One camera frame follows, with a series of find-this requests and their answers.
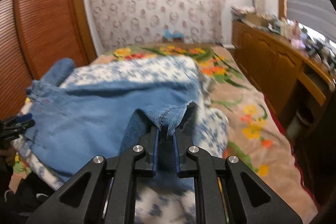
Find blue denim pants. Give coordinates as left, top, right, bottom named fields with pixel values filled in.
left=25, top=55, right=201, bottom=181

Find white blue floral sheet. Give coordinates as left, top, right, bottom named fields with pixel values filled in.
left=14, top=55, right=228, bottom=223

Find beige floral blanket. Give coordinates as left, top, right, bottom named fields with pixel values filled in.
left=9, top=43, right=319, bottom=224

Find brown louvered wardrobe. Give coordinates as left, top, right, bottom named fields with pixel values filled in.
left=1, top=0, right=97, bottom=119

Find wooden sideboard cabinet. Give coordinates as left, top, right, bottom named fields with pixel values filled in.
left=232, top=21, right=335, bottom=137

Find blue tissue box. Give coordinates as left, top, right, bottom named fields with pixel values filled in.
left=163, top=25, right=184, bottom=41

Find pink bottle on cabinet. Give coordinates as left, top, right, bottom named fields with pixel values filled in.
left=290, top=20, right=305, bottom=50

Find cardboard box on cabinet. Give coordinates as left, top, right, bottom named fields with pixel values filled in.
left=245, top=12, right=272, bottom=27

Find patterned lace wall cloth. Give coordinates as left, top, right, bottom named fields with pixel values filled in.
left=89, top=0, right=226, bottom=50

